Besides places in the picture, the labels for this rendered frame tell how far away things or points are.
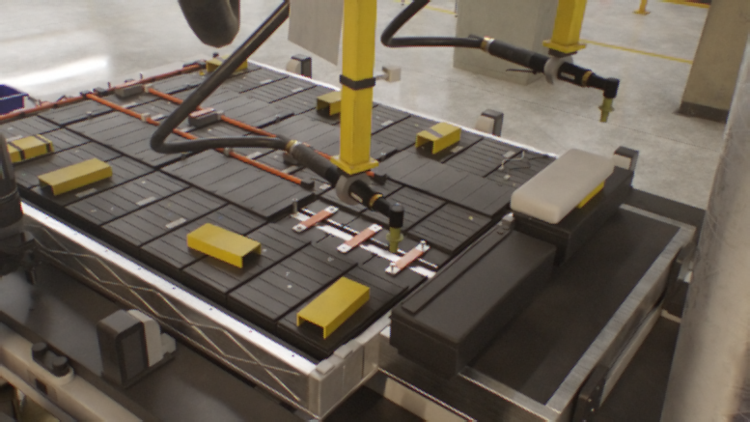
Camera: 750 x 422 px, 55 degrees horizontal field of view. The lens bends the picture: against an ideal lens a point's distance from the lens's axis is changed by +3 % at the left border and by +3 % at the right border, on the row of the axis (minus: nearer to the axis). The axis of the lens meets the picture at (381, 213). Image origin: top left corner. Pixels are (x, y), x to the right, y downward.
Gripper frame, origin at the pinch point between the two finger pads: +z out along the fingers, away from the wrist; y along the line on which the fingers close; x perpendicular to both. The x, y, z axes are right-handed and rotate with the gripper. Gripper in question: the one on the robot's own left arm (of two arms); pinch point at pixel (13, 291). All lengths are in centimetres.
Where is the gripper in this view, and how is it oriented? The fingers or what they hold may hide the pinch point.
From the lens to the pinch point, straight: 188.3
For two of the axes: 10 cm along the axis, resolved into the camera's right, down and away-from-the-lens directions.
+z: -0.5, 8.7, 4.9
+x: 8.6, 2.9, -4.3
